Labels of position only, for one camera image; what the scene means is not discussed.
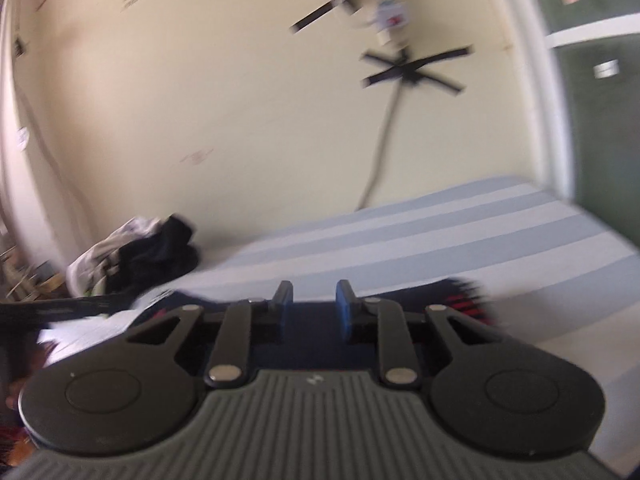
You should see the navy red reindeer sweater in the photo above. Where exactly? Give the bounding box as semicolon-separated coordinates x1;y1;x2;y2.
174;278;501;389

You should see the white grey garment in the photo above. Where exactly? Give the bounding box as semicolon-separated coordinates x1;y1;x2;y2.
66;217;163;297

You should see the blue white striped bedsheet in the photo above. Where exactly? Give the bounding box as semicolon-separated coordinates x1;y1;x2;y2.
37;174;640;478

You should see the black garment on pile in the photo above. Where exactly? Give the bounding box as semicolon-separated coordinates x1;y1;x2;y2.
103;214;200;295

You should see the black tape cross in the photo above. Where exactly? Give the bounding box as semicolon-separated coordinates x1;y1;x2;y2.
290;0;473;94

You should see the small wall sticker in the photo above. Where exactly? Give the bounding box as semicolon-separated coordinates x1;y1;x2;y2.
181;150;214;165

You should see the white wall cable right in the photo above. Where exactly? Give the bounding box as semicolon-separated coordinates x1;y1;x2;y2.
354;86;407;213

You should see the white door frame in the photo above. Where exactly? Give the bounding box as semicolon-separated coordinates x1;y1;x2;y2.
494;0;575;200

